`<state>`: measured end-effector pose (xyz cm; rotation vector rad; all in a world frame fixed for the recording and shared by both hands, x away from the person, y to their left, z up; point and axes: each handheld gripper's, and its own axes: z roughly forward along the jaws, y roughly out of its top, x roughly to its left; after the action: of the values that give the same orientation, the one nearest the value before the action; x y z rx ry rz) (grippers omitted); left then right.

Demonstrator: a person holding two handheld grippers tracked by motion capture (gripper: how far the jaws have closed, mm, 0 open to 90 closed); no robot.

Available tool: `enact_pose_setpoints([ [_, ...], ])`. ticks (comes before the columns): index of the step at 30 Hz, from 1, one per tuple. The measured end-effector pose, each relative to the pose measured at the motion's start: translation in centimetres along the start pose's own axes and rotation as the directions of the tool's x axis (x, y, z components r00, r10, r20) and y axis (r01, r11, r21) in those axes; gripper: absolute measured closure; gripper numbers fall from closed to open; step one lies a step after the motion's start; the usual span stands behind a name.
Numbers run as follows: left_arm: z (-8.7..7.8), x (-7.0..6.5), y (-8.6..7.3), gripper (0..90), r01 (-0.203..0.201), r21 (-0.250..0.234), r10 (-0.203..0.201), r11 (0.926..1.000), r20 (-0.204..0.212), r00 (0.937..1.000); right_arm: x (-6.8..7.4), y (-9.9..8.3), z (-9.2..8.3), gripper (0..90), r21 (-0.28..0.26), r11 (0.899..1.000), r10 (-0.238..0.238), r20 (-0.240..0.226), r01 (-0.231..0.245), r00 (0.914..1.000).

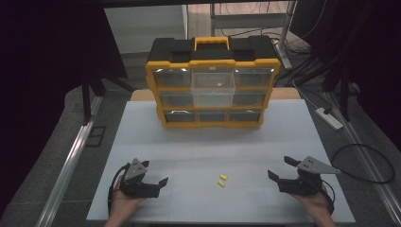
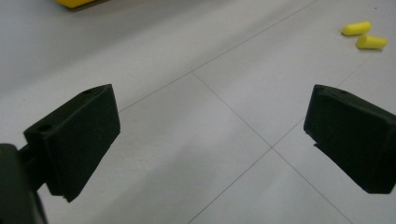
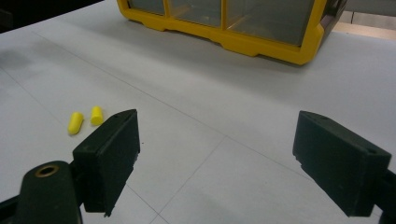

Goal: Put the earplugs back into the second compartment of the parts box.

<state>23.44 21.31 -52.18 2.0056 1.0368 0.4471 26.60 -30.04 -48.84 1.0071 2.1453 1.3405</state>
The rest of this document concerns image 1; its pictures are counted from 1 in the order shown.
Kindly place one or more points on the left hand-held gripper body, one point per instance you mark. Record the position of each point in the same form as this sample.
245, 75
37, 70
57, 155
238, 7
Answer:
138, 187

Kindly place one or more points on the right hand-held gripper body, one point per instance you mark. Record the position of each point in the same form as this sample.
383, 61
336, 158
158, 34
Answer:
302, 186

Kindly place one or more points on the yellow foam earplug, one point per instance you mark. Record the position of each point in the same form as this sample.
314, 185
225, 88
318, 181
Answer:
221, 183
223, 177

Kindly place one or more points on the clear plastic drawer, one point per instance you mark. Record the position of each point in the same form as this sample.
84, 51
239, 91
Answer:
214, 94

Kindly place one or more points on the person's right hand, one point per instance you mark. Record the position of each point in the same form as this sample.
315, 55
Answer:
315, 203

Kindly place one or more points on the person's left hand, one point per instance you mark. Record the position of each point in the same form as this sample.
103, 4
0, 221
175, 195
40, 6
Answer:
121, 205

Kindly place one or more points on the white power strip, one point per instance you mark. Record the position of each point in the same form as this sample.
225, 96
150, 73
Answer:
329, 119

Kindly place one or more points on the black plug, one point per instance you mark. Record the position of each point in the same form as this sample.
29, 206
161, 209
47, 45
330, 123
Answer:
327, 110

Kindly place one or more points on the yellow black drawer organizer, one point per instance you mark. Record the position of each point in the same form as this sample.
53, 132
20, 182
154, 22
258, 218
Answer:
176, 53

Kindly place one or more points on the dark curtain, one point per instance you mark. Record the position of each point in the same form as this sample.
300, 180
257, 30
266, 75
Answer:
372, 56
41, 63

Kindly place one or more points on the white panel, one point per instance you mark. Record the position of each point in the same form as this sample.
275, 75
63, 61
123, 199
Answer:
142, 28

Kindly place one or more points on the metal floor rail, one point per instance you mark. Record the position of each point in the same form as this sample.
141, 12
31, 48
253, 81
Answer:
369, 157
67, 167

